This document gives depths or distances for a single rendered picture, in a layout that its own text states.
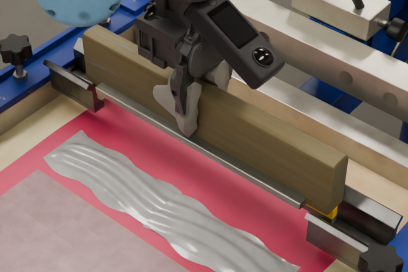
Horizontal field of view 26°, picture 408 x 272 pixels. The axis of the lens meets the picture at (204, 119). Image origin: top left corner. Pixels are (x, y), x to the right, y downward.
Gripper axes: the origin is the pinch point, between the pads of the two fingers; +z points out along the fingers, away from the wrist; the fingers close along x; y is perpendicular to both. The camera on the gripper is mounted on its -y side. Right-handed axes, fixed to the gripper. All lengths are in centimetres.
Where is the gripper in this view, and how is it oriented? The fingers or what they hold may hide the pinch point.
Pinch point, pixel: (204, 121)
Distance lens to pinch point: 106.5
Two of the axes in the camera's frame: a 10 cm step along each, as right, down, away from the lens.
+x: -6.4, 5.1, -5.7
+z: -0.1, 7.4, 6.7
